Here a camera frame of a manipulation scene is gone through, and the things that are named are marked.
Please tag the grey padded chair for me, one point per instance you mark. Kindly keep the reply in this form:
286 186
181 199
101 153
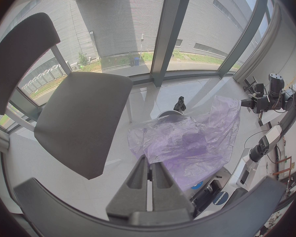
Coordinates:
83 120

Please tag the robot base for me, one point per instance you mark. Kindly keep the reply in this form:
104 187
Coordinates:
248 168

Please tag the white trash bin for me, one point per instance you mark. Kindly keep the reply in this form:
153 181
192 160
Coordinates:
166 113

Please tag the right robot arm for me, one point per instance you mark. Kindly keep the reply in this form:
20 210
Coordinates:
276 83

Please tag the black plastic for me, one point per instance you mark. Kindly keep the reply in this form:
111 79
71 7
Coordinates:
180 104

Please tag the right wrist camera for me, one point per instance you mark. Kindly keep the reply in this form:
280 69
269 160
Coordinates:
259 88

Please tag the purple plastic bag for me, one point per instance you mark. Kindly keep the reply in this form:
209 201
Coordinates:
187 142

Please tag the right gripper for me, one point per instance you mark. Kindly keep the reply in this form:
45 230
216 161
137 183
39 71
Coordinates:
262 104

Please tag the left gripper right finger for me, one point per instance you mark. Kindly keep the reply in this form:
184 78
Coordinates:
172 202

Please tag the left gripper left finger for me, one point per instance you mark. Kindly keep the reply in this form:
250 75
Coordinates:
120 200

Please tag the window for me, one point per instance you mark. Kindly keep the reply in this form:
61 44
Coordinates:
167 33

